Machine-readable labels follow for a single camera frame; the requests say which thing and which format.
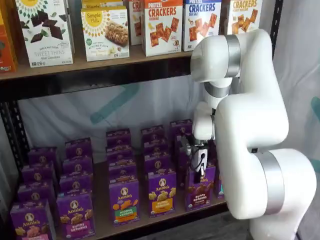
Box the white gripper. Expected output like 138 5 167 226
190 147 209 184

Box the purple Annie's box brown patch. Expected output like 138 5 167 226
185 165 217 212

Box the purple Annie's box orange patch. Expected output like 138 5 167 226
147 170 179 217

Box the purple box orange label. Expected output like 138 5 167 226
108 178 141 227

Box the wooden shelf board with purple boxes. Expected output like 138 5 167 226
24 139 230 238

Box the purple Annie's box violet patch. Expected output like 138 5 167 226
55 191 97 237

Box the orange cheddar pretzel crackers box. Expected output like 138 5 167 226
141 0 184 57

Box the black metal shelf rack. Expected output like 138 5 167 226
0 0 285 240

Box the Simple Mills almond bar box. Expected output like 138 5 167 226
80 5 131 62

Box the wooden shelf board with cracker boxes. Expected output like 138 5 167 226
0 41 271 81

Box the blue sea salt crackers box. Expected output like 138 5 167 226
182 0 223 52

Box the white pretzel crackers box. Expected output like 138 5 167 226
128 0 145 47

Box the yellow honey mustard crackers box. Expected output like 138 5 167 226
225 0 264 36

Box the purple Annie's box pink patch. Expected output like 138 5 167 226
9 199 55 240

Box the white Sweet Thins box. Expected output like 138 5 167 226
15 0 76 68

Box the yellow Simple Mills box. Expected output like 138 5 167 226
81 0 127 10

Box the orange snack box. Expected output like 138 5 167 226
0 4 19 74

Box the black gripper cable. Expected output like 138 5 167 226
189 147 206 174

